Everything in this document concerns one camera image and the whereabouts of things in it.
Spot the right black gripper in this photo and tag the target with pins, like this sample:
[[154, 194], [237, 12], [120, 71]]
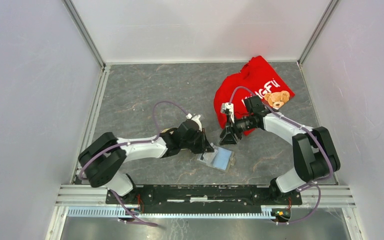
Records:
[[228, 137]]

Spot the beige oval tray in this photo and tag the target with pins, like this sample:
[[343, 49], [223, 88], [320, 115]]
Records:
[[168, 131]]

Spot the aluminium frame rail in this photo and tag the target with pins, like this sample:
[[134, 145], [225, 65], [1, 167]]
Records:
[[83, 201]]

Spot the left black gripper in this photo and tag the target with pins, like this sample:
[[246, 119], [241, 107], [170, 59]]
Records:
[[204, 145]]

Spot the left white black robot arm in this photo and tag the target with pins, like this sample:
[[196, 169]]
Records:
[[102, 160]]

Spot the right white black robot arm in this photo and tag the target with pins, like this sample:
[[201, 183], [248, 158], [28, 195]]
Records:
[[314, 153]]

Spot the red kung fu t-shirt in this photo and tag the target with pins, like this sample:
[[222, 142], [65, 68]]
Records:
[[257, 91]]

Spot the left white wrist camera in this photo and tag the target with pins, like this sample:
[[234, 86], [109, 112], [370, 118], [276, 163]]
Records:
[[196, 118]]

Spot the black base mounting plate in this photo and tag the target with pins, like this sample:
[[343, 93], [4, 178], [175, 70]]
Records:
[[208, 199]]

